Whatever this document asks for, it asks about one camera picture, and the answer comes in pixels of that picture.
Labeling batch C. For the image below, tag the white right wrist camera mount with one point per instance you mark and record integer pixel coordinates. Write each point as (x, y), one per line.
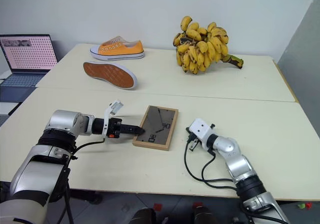
(200, 131)

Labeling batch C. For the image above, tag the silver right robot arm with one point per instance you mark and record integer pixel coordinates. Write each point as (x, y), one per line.
(245, 166)

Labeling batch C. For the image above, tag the yellow banana bunch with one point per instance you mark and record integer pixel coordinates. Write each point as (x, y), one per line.
(201, 48)

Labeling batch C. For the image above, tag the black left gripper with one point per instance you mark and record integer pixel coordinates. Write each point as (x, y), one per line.
(115, 128)

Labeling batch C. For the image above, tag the green and red floor objects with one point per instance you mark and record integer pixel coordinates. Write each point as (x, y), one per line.
(304, 205)

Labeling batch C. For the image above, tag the open grey laptop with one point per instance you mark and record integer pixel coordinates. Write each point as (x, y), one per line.
(23, 59)

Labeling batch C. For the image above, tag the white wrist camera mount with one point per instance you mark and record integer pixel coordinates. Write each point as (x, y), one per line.
(115, 107)
(200, 131)

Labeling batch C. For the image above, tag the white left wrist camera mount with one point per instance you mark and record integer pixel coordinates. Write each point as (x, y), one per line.
(115, 107)

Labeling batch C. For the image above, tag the orange canvas sneaker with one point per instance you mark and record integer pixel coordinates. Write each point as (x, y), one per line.
(110, 74)
(117, 50)

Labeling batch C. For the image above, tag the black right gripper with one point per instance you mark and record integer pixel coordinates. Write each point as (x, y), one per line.
(191, 137)

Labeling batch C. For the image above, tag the dark rounded shape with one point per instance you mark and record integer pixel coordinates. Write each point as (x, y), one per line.
(203, 215)
(143, 216)

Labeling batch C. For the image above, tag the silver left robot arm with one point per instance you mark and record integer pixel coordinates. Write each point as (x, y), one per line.
(32, 169)

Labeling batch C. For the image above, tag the wooden picture frame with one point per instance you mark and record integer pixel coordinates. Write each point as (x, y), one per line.
(156, 129)

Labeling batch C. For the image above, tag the small red floor object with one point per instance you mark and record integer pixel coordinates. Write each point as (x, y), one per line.
(197, 204)
(157, 206)

